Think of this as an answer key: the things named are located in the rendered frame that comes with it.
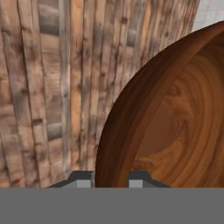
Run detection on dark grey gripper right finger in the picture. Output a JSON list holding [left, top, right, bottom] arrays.
[[128, 171, 172, 189]]

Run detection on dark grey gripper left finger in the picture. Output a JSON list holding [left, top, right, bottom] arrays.
[[47, 171, 95, 189]]

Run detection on brown wooden bowl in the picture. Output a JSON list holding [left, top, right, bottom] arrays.
[[94, 20, 224, 189]]

